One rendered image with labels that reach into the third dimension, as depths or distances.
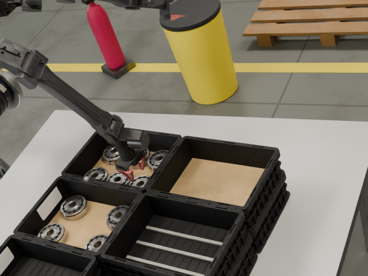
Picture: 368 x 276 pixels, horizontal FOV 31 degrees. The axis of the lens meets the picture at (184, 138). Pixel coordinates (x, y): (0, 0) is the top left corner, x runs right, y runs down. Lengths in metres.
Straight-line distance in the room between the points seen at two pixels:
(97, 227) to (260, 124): 0.84
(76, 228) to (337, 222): 0.93
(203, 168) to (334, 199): 0.49
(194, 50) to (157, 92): 0.64
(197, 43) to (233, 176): 1.64
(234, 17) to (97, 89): 1.14
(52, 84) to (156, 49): 2.89
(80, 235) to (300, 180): 0.83
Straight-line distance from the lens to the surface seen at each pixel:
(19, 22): 6.24
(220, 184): 2.43
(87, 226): 2.50
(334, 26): 4.47
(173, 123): 3.01
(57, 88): 2.17
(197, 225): 2.32
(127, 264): 2.17
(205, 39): 3.96
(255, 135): 2.80
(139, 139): 2.30
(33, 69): 2.12
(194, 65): 4.06
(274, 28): 4.60
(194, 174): 2.51
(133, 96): 4.58
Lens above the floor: 2.46
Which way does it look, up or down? 37 degrees down
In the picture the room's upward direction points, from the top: 21 degrees counter-clockwise
